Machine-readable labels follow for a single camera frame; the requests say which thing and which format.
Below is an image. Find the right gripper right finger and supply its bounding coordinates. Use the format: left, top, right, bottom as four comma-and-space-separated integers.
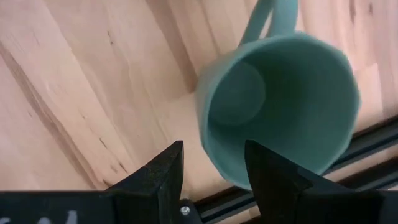
244, 139, 387, 224

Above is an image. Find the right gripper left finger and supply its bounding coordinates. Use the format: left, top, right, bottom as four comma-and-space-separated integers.
105, 139, 185, 224

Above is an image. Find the green mug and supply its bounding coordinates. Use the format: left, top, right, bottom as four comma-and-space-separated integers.
195, 0, 361, 191

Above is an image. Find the black aluminium table frame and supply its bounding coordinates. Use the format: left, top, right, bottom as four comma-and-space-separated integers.
195, 116, 398, 224

